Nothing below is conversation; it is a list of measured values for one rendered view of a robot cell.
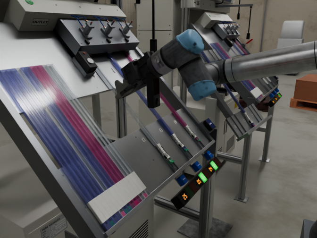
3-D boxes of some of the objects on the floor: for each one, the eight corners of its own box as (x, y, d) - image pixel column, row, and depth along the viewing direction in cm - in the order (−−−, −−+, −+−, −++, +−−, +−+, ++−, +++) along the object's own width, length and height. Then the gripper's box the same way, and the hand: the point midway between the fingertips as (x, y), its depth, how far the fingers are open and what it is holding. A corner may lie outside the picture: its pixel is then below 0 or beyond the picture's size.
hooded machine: (275, 71, 803) (282, 21, 760) (298, 72, 777) (306, 20, 734) (273, 74, 740) (280, 20, 697) (298, 76, 714) (307, 20, 671)
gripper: (159, 49, 90) (118, 79, 102) (141, 51, 82) (99, 83, 94) (171, 72, 90) (128, 99, 102) (154, 77, 82) (110, 106, 94)
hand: (120, 97), depth 98 cm, fingers closed, pressing on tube
